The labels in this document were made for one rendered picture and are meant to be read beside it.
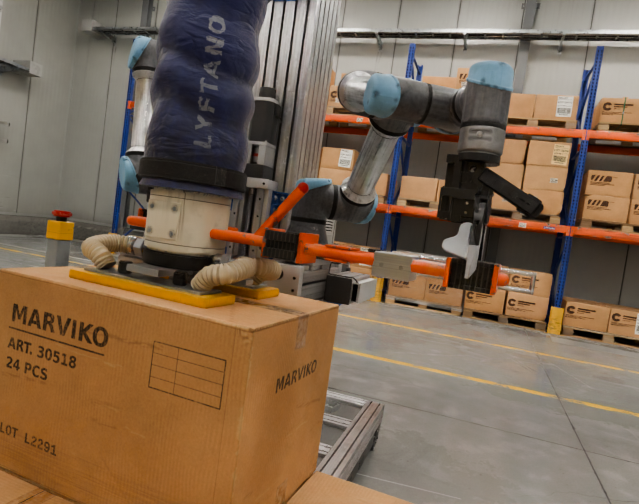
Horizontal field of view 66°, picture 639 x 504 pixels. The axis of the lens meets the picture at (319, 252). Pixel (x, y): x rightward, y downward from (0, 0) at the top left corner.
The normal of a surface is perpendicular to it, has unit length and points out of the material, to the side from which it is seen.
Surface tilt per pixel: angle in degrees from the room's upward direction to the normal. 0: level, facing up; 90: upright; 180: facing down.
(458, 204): 90
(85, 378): 90
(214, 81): 70
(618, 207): 89
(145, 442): 90
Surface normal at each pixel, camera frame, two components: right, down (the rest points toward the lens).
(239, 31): 0.78, -0.08
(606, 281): -0.32, 0.01
